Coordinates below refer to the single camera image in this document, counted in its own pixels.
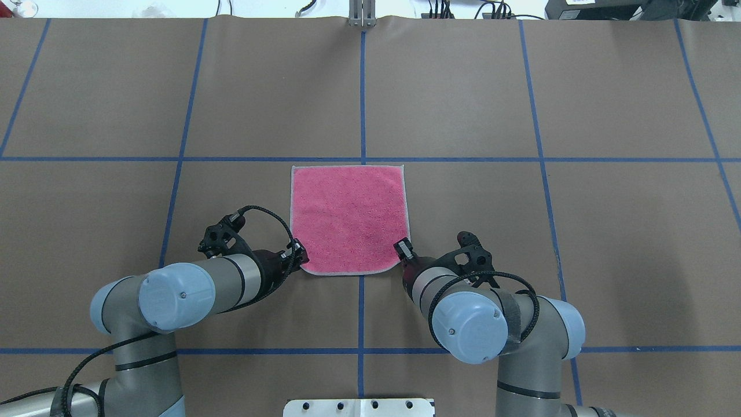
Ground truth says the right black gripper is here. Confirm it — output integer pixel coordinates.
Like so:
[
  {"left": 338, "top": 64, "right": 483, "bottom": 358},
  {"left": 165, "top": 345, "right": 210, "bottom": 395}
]
[{"left": 394, "top": 237, "right": 437, "bottom": 290}]

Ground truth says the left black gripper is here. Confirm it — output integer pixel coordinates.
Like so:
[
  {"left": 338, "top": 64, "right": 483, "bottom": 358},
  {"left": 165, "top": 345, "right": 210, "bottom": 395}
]
[{"left": 255, "top": 239, "right": 309, "bottom": 296}]

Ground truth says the pink and grey towel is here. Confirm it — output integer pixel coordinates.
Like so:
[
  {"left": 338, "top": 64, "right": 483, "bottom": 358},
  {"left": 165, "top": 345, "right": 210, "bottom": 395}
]
[{"left": 289, "top": 164, "right": 410, "bottom": 276}]

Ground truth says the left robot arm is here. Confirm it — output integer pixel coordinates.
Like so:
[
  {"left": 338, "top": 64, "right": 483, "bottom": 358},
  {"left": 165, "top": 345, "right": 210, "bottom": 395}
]
[{"left": 2, "top": 240, "right": 308, "bottom": 416}]

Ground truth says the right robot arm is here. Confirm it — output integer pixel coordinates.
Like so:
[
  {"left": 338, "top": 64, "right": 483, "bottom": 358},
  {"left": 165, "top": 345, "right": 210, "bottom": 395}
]
[{"left": 394, "top": 232, "right": 618, "bottom": 416}]

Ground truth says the black box top right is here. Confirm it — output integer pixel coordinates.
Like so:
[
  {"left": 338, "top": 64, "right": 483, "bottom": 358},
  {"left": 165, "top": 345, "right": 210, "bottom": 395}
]
[{"left": 544, "top": 1, "right": 718, "bottom": 21}]

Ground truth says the right black braided cable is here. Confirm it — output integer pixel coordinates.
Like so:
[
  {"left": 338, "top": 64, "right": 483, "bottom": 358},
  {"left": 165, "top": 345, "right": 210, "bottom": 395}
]
[{"left": 427, "top": 271, "right": 540, "bottom": 353}]

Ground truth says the black braided cable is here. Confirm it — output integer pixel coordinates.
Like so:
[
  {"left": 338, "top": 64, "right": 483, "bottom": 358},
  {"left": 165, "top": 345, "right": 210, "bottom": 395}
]
[
  {"left": 0, "top": 205, "right": 296, "bottom": 417},
  {"left": 427, "top": 271, "right": 540, "bottom": 353}
]

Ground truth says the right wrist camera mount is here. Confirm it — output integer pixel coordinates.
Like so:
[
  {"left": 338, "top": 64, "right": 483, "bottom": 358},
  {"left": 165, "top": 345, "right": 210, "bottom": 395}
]
[{"left": 434, "top": 231, "right": 500, "bottom": 288}]

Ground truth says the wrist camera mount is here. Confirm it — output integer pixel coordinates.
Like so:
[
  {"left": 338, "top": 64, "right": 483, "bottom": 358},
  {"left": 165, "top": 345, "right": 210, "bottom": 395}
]
[
  {"left": 434, "top": 231, "right": 500, "bottom": 288},
  {"left": 197, "top": 212, "right": 252, "bottom": 259}
]

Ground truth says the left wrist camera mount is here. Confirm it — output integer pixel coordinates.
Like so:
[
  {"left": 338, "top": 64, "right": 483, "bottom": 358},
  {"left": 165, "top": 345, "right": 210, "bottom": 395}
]
[{"left": 197, "top": 212, "right": 252, "bottom": 259}]

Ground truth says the white metal base plate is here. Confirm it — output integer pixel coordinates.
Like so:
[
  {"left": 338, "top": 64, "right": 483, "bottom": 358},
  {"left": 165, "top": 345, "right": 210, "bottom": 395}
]
[{"left": 283, "top": 398, "right": 436, "bottom": 416}]

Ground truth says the aluminium post at table edge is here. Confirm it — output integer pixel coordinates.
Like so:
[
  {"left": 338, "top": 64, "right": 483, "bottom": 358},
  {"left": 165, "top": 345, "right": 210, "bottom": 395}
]
[{"left": 347, "top": 0, "right": 377, "bottom": 29}]

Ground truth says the left black braided cable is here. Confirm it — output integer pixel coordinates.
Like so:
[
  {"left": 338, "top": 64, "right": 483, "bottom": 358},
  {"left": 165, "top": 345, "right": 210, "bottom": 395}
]
[{"left": 0, "top": 205, "right": 296, "bottom": 417}]

